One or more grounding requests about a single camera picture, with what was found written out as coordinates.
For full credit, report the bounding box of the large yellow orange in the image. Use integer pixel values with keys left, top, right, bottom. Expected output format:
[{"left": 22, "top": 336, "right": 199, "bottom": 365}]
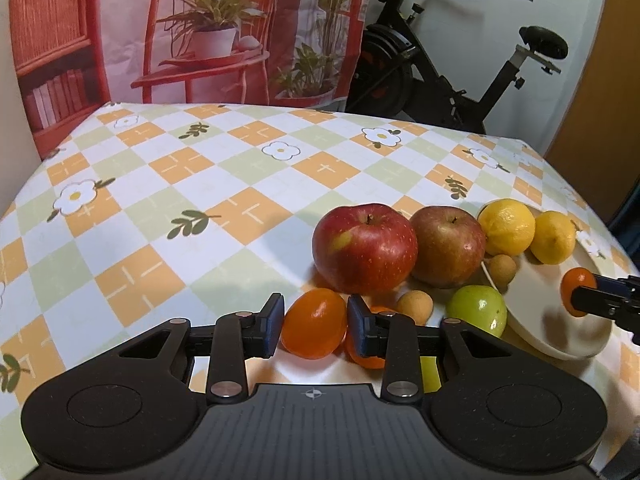
[{"left": 477, "top": 198, "right": 536, "bottom": 257}]

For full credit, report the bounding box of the small brown longan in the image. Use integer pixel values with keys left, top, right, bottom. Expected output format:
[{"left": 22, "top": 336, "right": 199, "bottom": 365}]
[{"left": 395, "top": 290, "right": 434, "bottom": 326}]

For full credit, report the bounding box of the red printed backdrop cloth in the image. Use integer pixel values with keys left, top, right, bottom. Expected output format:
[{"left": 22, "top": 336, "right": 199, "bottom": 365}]
[{"left": 9, "top": 0, "right": 369, "bottom": 155}]

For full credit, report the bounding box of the green fruit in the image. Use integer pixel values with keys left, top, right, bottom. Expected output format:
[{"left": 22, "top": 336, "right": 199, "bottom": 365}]
[
  {"left": 420, "top": 356, "right": 442, "bottom": 393},
  {"left": 446, "top": 285, "right": 508, "bottom": 338}
]

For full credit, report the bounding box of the beige round plate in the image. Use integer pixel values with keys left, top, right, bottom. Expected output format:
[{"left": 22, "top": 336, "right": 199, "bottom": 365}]
[{"left": 482, "top": 205, "right": 612, "bottom": 360}]

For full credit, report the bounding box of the brownish red apple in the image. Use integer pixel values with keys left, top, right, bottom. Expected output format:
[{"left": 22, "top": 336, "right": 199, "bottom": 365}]
[{"left": 410, "top": 206, "right": 486, "bottom": 289}]

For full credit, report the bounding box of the wooden orange door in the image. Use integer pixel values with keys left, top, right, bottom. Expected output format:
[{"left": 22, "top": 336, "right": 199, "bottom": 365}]
[{"left": 546, "top": 0, "right": 639, "bottom": 223}]

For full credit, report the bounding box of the yellow lemon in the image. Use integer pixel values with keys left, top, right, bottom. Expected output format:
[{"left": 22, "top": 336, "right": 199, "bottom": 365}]
[{"left": 529, "top": 210, "right": 576, "bottom": 264}]

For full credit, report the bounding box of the dark red apple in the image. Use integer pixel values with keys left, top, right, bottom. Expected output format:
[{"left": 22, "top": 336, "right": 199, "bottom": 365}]
[{"left": 311, "top": 203, "right": 418, "bottom": 295}]

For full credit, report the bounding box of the black exercise bike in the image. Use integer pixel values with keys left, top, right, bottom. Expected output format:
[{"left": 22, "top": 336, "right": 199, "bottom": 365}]
[{"left": 345, "top": 0, "right": 570, "bottom": 136}]

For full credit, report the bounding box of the small orange tangerine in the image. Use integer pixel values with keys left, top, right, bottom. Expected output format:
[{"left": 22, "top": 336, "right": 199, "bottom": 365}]
[{"left": 560, "top": 268, "right": 597, "bottom": 318}]

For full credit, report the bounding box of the blue curtain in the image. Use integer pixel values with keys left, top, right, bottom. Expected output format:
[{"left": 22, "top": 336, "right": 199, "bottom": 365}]
[{"left": 608, "top": 182, "right": 640, "bottom": 257}]

